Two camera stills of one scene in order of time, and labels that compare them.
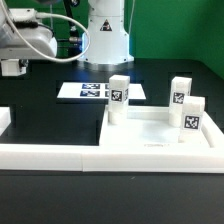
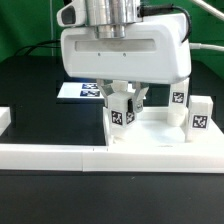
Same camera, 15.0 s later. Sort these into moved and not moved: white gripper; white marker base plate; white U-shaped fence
Moved: white gripper
Not moved: white marker base plate; white U-shaped fence
